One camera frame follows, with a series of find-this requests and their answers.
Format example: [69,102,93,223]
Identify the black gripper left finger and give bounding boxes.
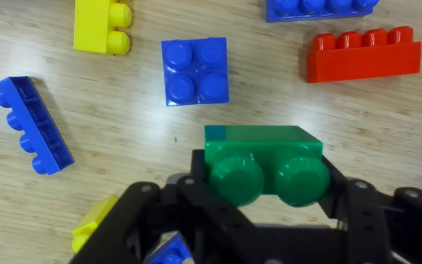
[69,150,282,264]

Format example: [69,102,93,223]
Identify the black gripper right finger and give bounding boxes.
[317,156,422,264]

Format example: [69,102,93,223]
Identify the yellow wide toy block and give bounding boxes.
[72,0,135,56]

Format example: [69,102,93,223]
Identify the yellow narrow toy block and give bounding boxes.
[71,194,120,256]

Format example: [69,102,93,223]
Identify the blue square four-stud block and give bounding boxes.
[160,37,232,109]

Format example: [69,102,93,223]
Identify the red four-stud toy block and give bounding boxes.
[305,25,422,86]

